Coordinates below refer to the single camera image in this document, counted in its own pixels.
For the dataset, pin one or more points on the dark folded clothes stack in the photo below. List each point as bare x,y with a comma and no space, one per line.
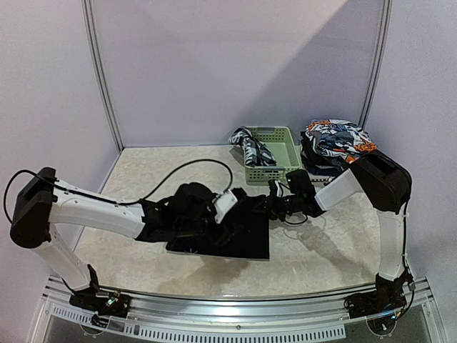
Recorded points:
316,164

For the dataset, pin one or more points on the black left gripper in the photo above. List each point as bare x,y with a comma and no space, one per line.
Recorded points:
215,236

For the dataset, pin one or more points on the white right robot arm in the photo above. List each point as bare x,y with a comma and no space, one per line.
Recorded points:
386,184

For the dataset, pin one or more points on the pale green plastic laundry basket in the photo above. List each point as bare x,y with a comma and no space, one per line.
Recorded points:
279,141

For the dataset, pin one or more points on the left corner wall post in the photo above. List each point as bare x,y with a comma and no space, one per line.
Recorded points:
102,84

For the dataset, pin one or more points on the black t-shirt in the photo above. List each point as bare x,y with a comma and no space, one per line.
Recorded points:
243,233

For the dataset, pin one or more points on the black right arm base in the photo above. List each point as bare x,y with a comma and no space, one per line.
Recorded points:
387,296

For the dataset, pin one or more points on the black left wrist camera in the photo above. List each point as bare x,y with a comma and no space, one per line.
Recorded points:
195,201

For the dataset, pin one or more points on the right corner wall post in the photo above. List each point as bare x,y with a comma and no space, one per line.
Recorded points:
377,60

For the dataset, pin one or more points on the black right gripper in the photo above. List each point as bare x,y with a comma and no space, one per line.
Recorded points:
275,201

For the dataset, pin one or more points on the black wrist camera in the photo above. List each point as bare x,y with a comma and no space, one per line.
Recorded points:
195,201
299,183

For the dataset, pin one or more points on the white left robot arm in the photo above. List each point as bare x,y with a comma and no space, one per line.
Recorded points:
47,201

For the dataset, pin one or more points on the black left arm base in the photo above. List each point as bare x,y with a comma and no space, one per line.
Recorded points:
92,298

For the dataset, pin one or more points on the corner wall post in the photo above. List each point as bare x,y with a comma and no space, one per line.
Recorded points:
102,84
377,60

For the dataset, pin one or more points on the black white patterned garment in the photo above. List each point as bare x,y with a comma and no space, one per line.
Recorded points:
256,153

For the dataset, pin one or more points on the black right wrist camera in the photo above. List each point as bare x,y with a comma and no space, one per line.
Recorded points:
299,183

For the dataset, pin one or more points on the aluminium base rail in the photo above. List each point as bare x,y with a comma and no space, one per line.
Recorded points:
317,317

